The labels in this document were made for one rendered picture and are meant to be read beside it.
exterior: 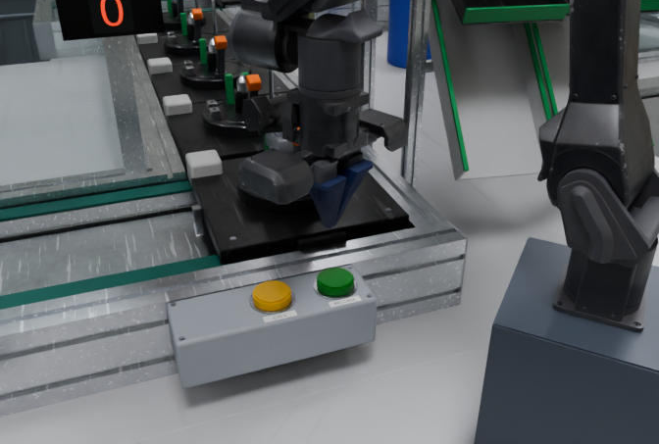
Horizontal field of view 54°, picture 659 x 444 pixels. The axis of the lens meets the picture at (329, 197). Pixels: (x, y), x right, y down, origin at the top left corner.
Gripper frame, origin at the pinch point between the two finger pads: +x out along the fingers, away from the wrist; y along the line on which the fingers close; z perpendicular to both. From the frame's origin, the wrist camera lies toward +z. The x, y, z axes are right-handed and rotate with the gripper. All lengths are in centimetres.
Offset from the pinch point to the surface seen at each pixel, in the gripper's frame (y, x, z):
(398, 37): -93, 12, 61
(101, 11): 3.2, -14.1, 34.3
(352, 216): -10.6, 9.1, 5.9
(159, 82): -24, 9, 68
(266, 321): 9.7, 10.1, -0.4
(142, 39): -38, 8, 95
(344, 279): 0.4, 8.9, -2.5
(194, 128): -14.5, 9.0, 43.5
